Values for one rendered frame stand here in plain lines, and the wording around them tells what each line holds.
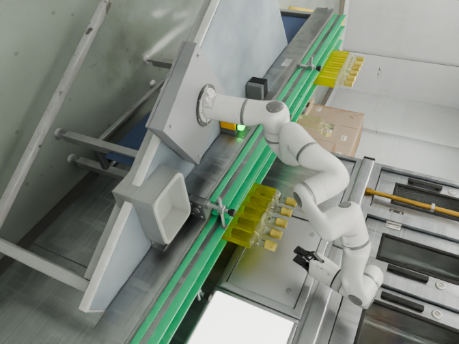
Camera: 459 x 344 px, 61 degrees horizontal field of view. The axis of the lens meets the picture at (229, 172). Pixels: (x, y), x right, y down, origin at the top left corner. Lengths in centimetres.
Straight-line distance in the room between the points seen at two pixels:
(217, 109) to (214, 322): 76
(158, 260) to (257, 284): 39
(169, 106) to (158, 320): 69
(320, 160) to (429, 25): 628
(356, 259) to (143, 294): 70
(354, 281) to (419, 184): 90
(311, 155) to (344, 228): 23
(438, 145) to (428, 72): 137
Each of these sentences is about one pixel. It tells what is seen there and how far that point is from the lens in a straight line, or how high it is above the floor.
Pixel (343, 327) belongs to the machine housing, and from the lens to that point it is 156.
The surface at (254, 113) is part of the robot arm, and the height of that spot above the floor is 101.
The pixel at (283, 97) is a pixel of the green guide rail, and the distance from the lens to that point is 198.
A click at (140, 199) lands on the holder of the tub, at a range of 128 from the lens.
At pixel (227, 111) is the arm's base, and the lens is 137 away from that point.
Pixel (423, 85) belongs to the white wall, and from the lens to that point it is 786.
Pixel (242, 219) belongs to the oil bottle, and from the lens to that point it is 155.
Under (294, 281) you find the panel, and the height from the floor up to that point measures 125.
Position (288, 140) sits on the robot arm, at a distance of 125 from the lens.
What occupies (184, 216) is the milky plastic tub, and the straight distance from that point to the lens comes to 147.
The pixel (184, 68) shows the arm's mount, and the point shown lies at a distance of 130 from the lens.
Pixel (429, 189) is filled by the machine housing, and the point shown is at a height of 166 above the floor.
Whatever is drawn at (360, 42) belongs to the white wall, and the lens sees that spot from 762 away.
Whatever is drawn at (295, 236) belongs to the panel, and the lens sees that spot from 169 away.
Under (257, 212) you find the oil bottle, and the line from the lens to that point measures 157.
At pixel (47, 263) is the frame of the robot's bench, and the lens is 151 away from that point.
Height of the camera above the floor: 147
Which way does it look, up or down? 22 degrees down
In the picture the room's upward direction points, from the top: 106 degrees clockwise
